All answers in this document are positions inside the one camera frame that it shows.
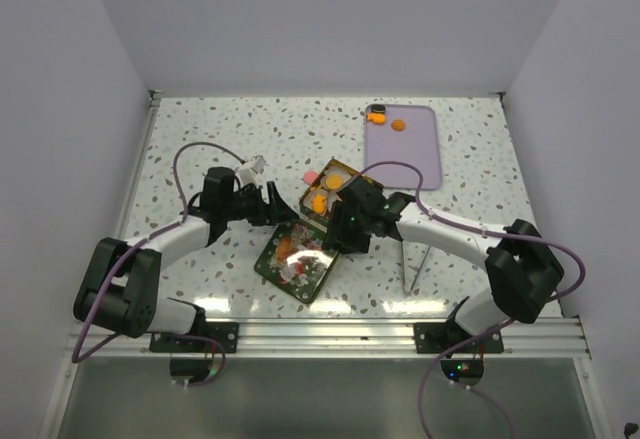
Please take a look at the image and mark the aluminium front rail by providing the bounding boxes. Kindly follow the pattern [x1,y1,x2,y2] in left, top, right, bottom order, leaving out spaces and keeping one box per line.
[64,314,591,359]

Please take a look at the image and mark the metal tongs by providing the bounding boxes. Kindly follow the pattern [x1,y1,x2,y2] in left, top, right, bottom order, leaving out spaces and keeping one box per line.
[400,241,431,296]

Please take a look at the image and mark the green cookie tin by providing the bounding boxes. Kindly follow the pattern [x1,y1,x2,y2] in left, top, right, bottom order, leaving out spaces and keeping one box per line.
[293,158,359,235]

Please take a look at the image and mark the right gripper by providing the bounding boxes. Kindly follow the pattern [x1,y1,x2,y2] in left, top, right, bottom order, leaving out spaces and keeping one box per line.
[321,200,371,255]

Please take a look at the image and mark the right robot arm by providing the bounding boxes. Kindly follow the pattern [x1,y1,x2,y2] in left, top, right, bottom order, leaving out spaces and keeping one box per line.
[322,177,564,352]

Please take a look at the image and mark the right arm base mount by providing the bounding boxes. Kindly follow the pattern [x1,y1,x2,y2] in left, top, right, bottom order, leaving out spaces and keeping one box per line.
[413,297,505,354]

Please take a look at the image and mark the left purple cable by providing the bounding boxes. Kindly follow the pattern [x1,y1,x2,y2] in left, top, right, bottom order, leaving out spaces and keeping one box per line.
[71,142,251,390]

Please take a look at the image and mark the orange star cookie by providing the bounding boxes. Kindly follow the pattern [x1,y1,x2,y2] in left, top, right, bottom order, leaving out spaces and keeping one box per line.
[311,194,327,215]

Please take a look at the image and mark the purple tray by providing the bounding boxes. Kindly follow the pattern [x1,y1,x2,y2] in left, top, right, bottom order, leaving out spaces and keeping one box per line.
[364,103,443,191]

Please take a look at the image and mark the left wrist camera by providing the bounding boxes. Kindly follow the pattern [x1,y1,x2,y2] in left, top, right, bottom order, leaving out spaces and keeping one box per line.
[235,155,266,187]

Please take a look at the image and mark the orange flower cookie lower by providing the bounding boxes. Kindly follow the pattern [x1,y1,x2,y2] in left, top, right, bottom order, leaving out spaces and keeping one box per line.
[391,119,406,132]

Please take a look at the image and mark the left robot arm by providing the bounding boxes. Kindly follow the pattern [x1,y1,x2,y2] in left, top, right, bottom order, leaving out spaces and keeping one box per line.
[73,167,298,352]

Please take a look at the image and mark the orange flower cookie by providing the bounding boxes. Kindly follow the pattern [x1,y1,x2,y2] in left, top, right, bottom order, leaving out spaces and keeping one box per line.
[367,113,386,125]
[391,119,406,132]

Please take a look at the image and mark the gold tin lid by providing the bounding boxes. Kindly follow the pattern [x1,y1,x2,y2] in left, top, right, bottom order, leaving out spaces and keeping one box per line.
[254,220,340,304]

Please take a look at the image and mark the pink round cookie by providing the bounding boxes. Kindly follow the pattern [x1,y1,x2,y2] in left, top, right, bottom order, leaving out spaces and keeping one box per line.
[303,171,317,183]

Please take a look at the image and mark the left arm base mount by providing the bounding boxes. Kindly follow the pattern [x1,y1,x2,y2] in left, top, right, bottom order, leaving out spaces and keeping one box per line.
[149,321,240,354]

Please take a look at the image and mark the white paper cup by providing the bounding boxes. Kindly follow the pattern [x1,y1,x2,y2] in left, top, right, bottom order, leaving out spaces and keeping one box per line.
[308,190,332,216]
[320,169,351,191]

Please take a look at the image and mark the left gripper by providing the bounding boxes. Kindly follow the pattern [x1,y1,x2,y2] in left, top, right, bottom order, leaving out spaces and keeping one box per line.
[223,182,299,227]

